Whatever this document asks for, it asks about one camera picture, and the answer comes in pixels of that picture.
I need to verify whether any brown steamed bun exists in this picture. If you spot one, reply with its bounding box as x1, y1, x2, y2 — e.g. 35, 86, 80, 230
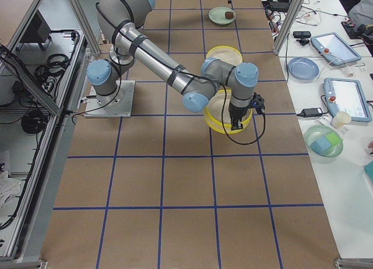
224, 11, 235, 20

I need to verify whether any black power adapter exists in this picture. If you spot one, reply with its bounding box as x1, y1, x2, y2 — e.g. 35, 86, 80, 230
297, 107, 328, 118

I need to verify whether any paper cup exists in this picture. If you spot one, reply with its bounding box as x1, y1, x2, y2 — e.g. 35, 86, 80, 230
330, 111, 351, 128

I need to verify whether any upper teach pendant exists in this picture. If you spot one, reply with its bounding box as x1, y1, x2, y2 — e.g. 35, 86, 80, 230
310, 32, 361, 65

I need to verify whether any green sponge block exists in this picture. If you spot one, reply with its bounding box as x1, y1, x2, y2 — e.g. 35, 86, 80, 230
325, 132, 342, 146

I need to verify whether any aluminium frame post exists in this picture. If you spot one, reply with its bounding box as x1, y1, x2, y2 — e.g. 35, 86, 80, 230
273, 0, 304, 55

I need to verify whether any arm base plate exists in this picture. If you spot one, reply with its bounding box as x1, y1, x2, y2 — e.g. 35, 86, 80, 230
84, 81, 136, 118

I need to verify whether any yellow steamer basket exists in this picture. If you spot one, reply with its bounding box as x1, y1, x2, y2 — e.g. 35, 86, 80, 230
206, 46, 243, 65
203, 89, 252, 134

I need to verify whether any blue plate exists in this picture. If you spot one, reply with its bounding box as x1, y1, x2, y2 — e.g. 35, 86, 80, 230
287, 57, 320, 82

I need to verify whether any black webcam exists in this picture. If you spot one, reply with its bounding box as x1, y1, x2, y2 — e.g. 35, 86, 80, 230
293, 31, 311, 46

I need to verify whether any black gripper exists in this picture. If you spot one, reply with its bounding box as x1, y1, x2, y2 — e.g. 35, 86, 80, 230
228, 104, 252, 131

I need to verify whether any lower teach pendant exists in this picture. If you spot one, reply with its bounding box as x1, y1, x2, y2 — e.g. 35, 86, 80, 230
323, 78, 372, 123

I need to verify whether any teach pendant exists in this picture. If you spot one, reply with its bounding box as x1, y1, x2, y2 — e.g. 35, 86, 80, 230
310, 32, 361, 65
323, 78, 372, 123

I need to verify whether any blue sponge block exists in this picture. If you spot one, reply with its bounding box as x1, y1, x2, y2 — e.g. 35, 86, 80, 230
309, 136, 332, 155

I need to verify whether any green glass bowl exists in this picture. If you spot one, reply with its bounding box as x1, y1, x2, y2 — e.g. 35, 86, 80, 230
305, 125, 343, 158

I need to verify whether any light green plate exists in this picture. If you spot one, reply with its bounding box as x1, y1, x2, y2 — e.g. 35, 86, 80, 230
208, 7, 236, 25

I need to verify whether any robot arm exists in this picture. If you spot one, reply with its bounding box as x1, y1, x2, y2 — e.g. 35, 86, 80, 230
87, 0, 265, 130

